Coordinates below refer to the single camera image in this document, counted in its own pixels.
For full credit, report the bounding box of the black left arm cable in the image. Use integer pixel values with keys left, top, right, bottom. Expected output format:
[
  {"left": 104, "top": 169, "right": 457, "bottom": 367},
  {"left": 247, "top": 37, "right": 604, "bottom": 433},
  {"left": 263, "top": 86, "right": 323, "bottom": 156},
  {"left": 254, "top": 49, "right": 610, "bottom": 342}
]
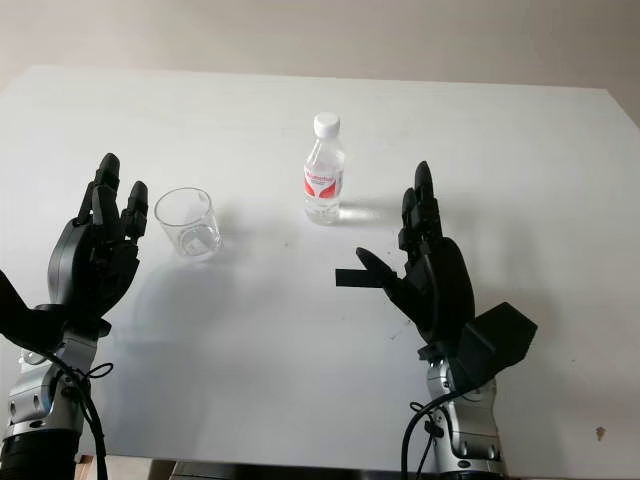
[{"left": 27, "top": 349, "right": 115, "bottom": 480}]

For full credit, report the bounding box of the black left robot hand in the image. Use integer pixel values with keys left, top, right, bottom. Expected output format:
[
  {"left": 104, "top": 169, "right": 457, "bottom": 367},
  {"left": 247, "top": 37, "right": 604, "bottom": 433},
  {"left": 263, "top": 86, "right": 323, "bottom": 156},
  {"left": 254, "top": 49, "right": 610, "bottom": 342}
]
[{"left": 46, "top": 152, "right": 151, "bottom": 336}]

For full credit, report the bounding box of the clear water bottle red label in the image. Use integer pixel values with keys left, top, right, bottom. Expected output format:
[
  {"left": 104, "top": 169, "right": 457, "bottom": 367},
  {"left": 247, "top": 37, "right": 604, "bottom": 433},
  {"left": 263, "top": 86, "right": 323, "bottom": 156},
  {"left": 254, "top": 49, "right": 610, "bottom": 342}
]
[{"left": 303, "top": 112, "right": 347, "bottom": 227}]

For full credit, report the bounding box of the dark robot torso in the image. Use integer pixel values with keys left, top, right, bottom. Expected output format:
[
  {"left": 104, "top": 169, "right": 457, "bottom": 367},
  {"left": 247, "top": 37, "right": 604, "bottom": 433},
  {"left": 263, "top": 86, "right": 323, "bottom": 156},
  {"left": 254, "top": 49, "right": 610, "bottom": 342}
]
[{"left": 169, "top": 460, "right": 419, "bottom": 480}]

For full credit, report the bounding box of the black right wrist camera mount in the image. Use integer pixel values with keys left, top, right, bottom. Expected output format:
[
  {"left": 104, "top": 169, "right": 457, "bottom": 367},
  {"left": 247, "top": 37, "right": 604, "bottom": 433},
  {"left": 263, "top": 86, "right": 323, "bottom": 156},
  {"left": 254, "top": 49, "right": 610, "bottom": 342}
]
[{"left": 451, "top": 301, "right": 539, "bottom": 397}]

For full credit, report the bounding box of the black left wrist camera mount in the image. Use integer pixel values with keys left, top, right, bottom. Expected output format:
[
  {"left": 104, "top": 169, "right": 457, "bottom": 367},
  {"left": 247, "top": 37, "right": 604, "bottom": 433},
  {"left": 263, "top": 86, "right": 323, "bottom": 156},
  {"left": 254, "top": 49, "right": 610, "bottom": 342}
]
[{"left": 0, "top": 269, "right": 71, "bottom": 351}]

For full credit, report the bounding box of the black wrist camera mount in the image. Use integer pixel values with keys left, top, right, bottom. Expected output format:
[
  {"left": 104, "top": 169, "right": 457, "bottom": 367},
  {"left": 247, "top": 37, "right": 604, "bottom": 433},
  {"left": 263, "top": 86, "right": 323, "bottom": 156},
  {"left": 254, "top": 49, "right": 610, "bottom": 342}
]
[
  {"left": 0, "top": 269, "right": 71, "bottom": 351},
  {"left": 451, "top": 301, "right": 539, "bottom": 397}
]

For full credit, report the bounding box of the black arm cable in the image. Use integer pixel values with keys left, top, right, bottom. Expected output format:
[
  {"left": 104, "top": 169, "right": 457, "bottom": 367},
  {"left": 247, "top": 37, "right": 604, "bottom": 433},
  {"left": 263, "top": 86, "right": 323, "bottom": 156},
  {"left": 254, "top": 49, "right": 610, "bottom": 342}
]
[
  {"left": 27, "top": 349, "right": 115, "bottom": 480},
  {"left": 400, "top": 392, "right": 454, "bottom": 480}
]

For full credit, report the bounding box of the clear glass cup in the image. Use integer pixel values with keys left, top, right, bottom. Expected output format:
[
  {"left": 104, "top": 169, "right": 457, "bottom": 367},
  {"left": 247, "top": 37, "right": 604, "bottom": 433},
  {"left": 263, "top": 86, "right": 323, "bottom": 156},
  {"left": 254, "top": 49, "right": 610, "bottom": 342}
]
[{"left": 153, "top": 186, "right": 224, "bottom": 263}]

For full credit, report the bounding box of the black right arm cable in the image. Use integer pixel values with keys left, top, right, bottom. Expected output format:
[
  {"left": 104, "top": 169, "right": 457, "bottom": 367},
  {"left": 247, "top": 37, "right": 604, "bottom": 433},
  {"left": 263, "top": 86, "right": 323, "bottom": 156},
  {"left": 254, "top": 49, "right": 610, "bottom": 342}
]
[{"left": 400, "top": 392, "right": 454, "bottom": 480}]

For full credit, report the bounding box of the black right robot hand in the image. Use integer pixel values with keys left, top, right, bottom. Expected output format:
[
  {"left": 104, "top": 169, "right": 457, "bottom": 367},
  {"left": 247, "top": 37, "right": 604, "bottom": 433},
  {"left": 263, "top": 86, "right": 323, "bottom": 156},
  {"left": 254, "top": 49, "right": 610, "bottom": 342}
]
[{"left": 354, "top": 159, "right": 477, "bottom": 359}]

